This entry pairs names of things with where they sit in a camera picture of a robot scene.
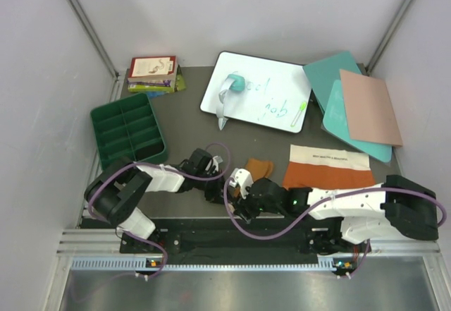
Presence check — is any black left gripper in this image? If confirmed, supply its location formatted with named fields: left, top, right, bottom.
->
left=194, top=169, right=233, bottom=206

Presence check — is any dark teal folding board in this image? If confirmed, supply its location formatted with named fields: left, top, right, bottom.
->
left=303, top=51, right=362, bottom=113

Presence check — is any green whiteboard marker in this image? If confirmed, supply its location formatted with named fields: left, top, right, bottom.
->
left=290, top=102, right=307, bottom=128

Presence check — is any white dry-erase board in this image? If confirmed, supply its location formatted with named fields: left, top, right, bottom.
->
left=200, top=51, right=311, bottom=133

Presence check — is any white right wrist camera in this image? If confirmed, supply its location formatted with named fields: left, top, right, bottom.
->
left=228, top=168, right=254, bottom=200

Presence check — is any pink folding board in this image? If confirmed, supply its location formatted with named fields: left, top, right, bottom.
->
left=340, top=70, right=403, bottom=147

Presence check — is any mustard brown underwear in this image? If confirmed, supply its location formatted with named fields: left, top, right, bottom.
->
left=232, top=158, right=274, bottom=198

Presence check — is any blue cover book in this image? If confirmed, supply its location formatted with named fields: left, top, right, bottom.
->
left=146, top=92, right=171, bottom=99

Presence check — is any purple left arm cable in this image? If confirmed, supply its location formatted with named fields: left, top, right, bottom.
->
left=87, top=143, right=232, bottom=291

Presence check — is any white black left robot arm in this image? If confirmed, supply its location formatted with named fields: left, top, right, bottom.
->
left=84, top=148, right=224, bottom=252

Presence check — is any red cover book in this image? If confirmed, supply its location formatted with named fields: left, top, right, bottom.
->
left=128, top=56, right=178, bottom=83

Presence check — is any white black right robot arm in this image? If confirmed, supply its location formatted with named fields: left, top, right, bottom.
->
left=223, top=174, right=447, bottom=252

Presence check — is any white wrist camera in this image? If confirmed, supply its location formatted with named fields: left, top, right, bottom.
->
left=206, top=155, right=223, bottom=171
left=228, top=168, right=254, bottom=200

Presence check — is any orange underwear white waistband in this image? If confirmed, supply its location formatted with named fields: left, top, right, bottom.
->
left=282, top=145, right=376, bottom=190

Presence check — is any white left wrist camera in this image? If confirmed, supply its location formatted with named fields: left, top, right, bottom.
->
left=206, top=155, right=223, bottom=171

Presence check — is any black ribbed underwear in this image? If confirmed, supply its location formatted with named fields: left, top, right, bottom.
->
left=135, top=142, right=164, bottom=161

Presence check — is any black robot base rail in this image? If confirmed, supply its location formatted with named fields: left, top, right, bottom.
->
left=119, top=217, right=373, bottom=266

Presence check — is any green divided plastic tray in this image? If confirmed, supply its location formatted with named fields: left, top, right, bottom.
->
left=90, top=93, right=168, bottom=169

